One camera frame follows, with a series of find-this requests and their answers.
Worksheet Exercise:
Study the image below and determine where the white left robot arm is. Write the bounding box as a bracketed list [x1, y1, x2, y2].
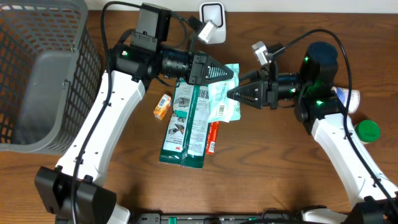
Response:
[35, 3, 233, 223]

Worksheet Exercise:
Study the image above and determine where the light green wipes pack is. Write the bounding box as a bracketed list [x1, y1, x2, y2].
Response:
[208, 63, 241, 123]

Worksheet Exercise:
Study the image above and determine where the green 3M glove package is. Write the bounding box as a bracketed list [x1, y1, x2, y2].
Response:
[159, 80, 210, 169]

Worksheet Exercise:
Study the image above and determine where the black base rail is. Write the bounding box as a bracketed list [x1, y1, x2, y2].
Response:
[129, 212, 302, 224]

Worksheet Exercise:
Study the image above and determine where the grey plastic basket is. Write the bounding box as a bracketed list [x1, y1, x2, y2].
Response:
[1, 0, 102, 155]

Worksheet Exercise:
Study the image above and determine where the red stick packet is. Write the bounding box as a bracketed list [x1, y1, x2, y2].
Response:
[205, 121, 220, 155]

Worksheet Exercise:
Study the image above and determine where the green lid jar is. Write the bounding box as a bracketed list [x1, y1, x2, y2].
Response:
[354, 119, 381, 144]

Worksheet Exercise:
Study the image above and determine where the white blue label tub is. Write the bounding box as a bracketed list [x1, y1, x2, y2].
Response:
[331, 86, 361, 114]

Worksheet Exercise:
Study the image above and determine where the orange small box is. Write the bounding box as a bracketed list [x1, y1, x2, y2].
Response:
[154, 94, 172, 120]

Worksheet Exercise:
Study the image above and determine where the white barcode scanner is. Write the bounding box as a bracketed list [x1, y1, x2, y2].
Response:
[198, 2, 226, 45]

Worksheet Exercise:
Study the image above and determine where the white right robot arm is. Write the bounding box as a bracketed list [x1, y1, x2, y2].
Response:
[227, 42, 397, 223]

